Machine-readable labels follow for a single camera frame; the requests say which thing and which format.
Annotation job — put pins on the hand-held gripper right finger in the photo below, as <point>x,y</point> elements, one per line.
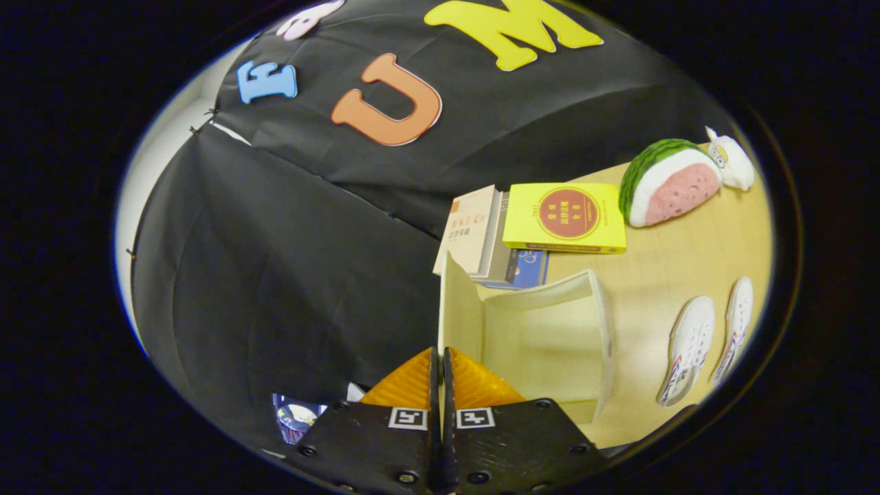
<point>509,447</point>

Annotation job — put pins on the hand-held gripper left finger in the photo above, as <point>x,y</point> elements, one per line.
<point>385,454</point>

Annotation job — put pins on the cream fabric storage box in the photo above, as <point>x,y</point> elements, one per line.
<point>536,344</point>

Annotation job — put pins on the white canvas shoe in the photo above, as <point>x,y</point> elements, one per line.
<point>689,344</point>
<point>737,323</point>

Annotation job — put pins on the computer monitor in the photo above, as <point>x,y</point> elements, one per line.
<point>297,418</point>

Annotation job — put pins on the blue book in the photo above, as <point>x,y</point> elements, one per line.
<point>529,268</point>

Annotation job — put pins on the beige book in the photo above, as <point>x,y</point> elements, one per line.
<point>467,230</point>

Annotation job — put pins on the yellow book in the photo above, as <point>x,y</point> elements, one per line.
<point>598,227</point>

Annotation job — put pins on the watermelon slice plush toy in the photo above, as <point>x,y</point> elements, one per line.
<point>677,192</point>

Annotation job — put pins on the small white plush toy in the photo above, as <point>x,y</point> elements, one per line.
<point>735,165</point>

